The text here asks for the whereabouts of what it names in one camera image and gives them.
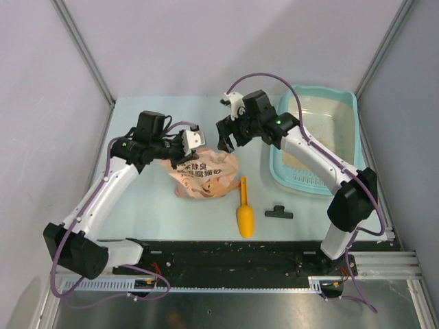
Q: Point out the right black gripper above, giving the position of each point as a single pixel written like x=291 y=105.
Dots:
x=225 y=127

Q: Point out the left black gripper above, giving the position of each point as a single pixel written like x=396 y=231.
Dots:
x=182 y=157

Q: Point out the pink cat litter bag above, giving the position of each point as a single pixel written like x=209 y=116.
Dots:
x=211 y=175

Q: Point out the yellow plastic litter scoop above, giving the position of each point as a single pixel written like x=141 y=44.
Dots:
x=245 y=213

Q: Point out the black bag clip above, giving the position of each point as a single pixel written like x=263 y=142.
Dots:
x=279 y=211

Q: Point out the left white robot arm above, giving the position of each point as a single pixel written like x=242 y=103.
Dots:
x=124 y=163

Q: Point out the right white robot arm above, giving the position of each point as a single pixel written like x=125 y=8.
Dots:
x=354 y=191

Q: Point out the clean litter in box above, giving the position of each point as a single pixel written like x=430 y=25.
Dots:
x=332 y=123

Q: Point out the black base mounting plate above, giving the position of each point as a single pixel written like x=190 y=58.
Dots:
x=89 y=259

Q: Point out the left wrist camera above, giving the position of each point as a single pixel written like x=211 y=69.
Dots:
x=192 y=139

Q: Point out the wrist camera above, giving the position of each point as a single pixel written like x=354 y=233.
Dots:
x=235 y=102
x=192 y=139

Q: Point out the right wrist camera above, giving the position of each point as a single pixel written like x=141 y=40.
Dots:
x=235 y=102

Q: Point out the grey slotted cable duct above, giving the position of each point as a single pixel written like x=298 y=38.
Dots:
x=139 y=284

